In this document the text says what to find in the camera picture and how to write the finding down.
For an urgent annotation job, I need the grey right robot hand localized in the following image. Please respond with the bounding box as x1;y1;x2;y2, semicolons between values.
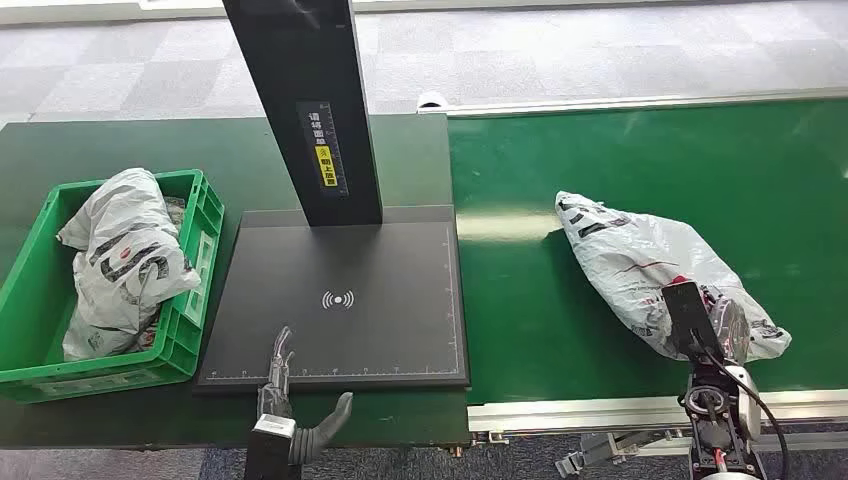
702;290;754;366

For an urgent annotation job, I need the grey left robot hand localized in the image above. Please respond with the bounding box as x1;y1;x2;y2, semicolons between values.
256;325;354;465

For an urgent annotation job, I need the white plastic mailer package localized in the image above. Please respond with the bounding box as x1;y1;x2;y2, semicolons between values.
555;191;793;364

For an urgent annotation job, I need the green conveyor belt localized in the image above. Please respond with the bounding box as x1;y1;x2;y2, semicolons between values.
447;97;848;407

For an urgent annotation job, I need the small white package bag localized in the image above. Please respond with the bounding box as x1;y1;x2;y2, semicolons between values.
62;307;167;362

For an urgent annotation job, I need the white printed package bag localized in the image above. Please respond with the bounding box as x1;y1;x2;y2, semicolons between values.
56;167;202;333

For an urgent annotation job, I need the black scanner base platform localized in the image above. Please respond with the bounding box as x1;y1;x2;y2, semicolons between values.
193;205;472;399

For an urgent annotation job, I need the yellow warning sticker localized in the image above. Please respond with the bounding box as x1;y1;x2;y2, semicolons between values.
314;144;339;189

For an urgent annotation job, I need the green plastic crate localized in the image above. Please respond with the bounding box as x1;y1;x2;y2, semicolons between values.
0;168;226;405

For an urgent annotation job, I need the black scanner column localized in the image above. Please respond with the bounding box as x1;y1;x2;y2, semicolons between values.
221;0;385;229

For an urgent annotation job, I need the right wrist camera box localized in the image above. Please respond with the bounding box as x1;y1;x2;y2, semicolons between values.
661;281;725;364

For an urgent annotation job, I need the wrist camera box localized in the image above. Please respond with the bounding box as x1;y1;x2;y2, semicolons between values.
253;413;297;440
661;281;725;364

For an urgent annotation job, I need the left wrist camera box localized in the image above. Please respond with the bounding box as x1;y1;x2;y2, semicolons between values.
253;413;297;440

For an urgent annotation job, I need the wide aluminium conveyor rail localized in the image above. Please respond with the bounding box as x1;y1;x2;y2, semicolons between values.
466;388;848;436

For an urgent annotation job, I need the grey metal conveyor bracket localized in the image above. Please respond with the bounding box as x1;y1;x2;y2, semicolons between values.
555;429;685;479

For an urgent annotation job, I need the thin aluminium conveyor rail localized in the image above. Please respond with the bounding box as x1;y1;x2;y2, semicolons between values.
417;86;848;118

